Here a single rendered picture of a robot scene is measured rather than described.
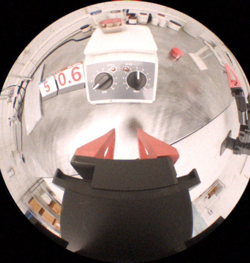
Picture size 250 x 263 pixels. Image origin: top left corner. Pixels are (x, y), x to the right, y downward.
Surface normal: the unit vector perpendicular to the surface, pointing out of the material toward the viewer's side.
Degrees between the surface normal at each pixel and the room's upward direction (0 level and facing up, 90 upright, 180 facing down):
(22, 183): 90
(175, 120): 0
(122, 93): 30
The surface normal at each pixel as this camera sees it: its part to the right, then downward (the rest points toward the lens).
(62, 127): 0.00, 0.17
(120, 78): 0.00, 0.64
